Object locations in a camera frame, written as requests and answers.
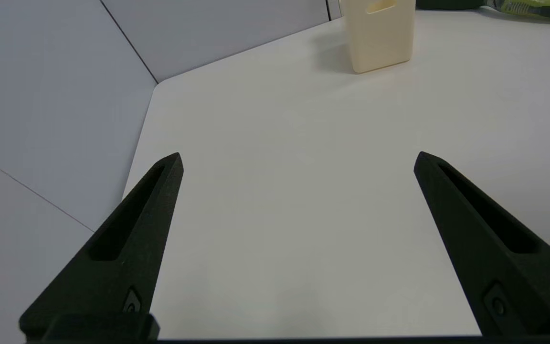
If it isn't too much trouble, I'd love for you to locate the cream plastic storage bin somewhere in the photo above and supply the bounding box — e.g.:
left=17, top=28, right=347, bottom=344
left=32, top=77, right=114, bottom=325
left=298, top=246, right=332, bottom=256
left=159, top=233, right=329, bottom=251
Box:
left=339, top=0, right=416, bottom=75

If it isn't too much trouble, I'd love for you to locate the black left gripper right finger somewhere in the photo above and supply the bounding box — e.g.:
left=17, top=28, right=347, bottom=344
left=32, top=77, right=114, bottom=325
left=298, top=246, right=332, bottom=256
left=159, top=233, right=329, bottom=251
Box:
left=413, top=151, right=550, bottom=335

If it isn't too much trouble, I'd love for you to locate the grey brush with green handle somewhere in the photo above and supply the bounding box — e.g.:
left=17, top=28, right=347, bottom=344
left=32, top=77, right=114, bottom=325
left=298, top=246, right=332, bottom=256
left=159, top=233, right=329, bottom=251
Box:
left=416, top=0, right=550, bottom=23

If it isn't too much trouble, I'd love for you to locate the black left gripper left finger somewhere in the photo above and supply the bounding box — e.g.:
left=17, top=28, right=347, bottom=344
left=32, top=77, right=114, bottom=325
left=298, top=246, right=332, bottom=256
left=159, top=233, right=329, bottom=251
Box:
left=19, top=152, right=184, bottom=336

